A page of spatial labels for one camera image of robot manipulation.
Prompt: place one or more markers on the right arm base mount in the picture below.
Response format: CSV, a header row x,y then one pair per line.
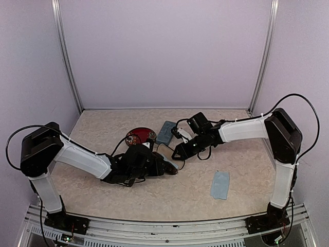
x,y
272,219

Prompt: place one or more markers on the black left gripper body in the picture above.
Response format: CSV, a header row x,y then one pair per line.
x,y
136,173

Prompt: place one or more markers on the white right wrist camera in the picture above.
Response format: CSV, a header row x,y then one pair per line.
x,y
180,133

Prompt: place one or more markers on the red floral plate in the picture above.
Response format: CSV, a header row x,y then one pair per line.
x,y
140,135

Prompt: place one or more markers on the blue-grey hard glasses case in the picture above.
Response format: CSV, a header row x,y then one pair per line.
x,y
165,135

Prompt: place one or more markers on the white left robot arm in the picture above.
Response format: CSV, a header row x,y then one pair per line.
x,y
48,145

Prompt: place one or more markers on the brown tinted sunglasses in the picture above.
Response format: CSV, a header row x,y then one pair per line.
x,y
170,169

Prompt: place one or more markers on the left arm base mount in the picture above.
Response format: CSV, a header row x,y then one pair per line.
x,y
66,222

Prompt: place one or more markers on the light blue cleaning cloth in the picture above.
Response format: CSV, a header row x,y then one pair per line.
x,y
174,164

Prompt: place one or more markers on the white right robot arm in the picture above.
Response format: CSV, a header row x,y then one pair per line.
x,y
277,127

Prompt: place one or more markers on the right metal corner post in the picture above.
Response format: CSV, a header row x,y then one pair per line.
x,y
265,55

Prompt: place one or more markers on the left metal corner post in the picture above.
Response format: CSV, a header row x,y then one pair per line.
x,y
65,54

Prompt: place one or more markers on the black glasses case beige lining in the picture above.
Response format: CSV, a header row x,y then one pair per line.
x,y
166,152

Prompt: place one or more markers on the folded blue cloth pouch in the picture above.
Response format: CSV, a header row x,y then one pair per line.
x,y
220,185

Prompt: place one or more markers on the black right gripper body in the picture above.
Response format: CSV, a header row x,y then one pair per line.
x,y
200,144

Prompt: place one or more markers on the metal corner post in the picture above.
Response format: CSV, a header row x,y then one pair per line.
x,y
265,55
65,54

